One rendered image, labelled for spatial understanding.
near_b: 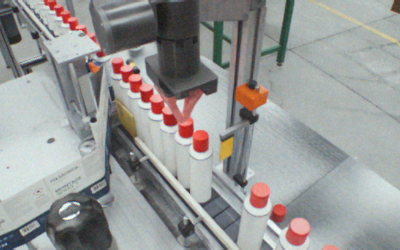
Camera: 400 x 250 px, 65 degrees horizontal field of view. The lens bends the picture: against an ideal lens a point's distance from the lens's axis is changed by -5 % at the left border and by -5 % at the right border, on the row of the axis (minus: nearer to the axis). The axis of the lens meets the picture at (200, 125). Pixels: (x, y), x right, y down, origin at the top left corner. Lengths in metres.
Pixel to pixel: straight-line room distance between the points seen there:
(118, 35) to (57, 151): 0.67
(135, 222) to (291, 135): 0.55
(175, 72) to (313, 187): 0.61
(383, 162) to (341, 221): 1.48
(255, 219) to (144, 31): 0.39
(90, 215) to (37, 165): 0.54
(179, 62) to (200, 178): 0.36
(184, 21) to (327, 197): 0.67
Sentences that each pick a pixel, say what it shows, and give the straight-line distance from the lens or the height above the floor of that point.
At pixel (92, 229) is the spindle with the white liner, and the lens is 0.47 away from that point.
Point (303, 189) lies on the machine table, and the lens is 0.93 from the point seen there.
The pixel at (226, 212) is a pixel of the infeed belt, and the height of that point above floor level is 0.88.
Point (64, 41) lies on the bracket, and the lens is 0.93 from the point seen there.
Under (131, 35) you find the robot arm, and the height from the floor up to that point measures 1.38.
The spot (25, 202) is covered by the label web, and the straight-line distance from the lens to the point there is 0.70.
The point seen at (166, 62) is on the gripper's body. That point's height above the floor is 1.32.
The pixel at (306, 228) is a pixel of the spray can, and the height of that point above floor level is 1.08.
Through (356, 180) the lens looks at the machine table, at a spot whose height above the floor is 0.83.
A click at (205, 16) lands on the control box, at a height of 1.30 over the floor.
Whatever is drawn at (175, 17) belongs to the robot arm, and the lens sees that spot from 0.39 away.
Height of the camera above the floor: 1.55
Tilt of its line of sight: 42 degrees down
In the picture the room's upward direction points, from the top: straight up
